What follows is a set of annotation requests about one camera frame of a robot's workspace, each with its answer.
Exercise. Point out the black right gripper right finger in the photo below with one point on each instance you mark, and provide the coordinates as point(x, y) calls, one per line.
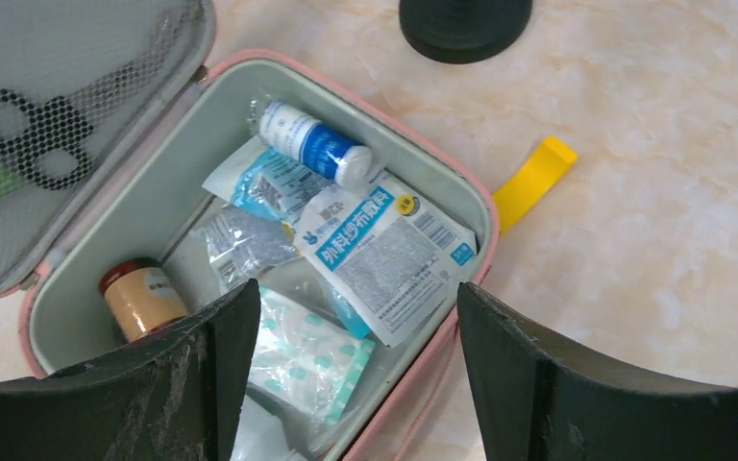
point(540, 395)

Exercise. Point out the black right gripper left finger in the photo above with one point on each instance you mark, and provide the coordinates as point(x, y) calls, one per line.
point(175, 394)

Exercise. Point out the brown bottle orange cap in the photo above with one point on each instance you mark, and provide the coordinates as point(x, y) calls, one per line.
point(140, 297)

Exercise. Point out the green gauze packet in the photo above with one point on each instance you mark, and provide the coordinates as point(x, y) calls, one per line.
point(305, 361)

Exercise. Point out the blue white packet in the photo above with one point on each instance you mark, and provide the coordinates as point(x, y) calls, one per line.
point(390, 252)

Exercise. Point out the pink medicine kit case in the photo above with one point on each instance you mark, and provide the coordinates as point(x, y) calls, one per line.
point(162, 123)

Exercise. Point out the blue white dropper bottle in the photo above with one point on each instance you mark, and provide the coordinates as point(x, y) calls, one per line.
point(318, 146)

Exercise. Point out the black handled scissors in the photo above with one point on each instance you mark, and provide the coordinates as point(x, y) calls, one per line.
point(53, 125)

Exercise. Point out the white bottle green label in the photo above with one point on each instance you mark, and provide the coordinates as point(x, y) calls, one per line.
point(260, 436)

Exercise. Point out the yellow plastic block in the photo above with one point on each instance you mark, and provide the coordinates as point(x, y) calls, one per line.
point(549, 162)

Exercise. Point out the black microphone on stand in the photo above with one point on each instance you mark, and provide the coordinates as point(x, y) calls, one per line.
point(462, 31)

